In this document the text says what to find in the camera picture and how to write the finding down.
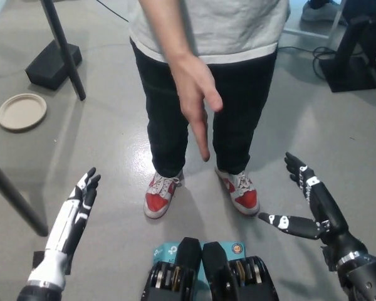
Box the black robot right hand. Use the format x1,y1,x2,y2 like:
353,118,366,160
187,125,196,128
258,152,368,265

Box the grey T-shirt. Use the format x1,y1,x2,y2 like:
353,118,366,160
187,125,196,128
128,0,291,65

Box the black foam block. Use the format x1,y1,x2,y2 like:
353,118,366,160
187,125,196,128
25,40,83,92

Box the red white left sneaker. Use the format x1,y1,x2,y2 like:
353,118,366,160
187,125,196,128
214,166,261,218

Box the red white sneaker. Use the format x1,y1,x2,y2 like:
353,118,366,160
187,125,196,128
214,166,261,218
144,169,185,220

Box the black ribbed robot body block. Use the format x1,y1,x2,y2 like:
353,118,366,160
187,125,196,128
201,241,280,301
141,237,205,301

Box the beige paper plate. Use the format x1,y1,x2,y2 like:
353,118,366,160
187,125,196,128
0,93,48,133

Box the thin black slanted pole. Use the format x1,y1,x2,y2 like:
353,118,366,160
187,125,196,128
39,0,87,102

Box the teal robot body top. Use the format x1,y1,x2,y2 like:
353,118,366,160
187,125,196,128
152,241,248,301

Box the black trousers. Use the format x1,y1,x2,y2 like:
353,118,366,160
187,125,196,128
130,37,278,178

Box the thin black cable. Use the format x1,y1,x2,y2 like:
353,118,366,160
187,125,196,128
95,0,130,23

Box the grey sneaker of bystander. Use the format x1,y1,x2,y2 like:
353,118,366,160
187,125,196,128
301,0,348,25

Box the person's bare right hand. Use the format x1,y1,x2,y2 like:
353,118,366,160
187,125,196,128
168,53,224,163

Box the black stand with base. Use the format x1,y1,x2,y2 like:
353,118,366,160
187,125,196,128
318,15,376,106

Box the red white right sneaker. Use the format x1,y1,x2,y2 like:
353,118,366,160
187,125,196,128
144,169,185,220

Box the black floor cable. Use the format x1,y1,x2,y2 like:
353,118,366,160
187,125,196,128
277,46,337,80

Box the thick black table leg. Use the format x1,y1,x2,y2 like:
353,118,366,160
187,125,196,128
0,152,50,238

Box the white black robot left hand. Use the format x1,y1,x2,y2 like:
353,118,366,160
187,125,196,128
27,167,102,290

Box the white metal frame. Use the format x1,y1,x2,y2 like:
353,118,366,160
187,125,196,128
281,0,348,41

